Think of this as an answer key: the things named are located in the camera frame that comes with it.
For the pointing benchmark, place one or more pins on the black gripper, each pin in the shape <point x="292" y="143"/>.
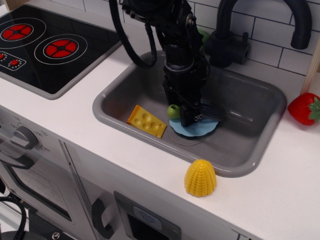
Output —
<point x="183" y="88"/>

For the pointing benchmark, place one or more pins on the green handled grey spatula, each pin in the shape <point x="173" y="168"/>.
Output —
<point x="208" y="111"/>

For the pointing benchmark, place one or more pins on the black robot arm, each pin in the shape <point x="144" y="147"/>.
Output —
<point x="185" y="67"/>

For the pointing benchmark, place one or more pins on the blue round plate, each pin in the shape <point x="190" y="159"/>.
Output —
<point x="197" y="129"/>

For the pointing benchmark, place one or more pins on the grey plastic sink basin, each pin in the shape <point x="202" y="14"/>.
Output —
<point x="252" y="111"/>

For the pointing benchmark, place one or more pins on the yellow cheese wedge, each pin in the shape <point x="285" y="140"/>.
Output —
<point x="143" y="120"/>

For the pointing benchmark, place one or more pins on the yellow corn cob piece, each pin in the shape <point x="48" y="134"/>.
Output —
<point x="200" y="178"/>

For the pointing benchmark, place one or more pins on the dark grey faucet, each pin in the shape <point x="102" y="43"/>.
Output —
<point x="223" y="49"/>

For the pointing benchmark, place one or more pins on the green round toy object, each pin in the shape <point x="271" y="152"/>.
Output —
<point x="205" y="37"/>

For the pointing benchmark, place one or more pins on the red toy strawberry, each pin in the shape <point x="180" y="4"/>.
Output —
<point x="305" y="109"/>

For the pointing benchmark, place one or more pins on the grey dishwasher control panel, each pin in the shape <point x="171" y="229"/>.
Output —
<point x="142" y="224"/>

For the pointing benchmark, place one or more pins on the black toy stove top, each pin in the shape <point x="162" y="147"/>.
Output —
<point x="48" y="53"/>

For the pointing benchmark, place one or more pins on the grey oven knob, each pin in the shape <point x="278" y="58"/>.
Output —
<point x="24" y="138"/>

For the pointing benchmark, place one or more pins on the dark grey cabinet handle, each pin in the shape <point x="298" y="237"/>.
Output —
<point x="97" y="210"/>

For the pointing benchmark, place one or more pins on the wooden shelf post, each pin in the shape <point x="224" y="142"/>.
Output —
<point x="312" y="69"/>

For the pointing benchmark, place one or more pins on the grey oven door handle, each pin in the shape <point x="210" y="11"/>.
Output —
<point x="14" y="156"/>

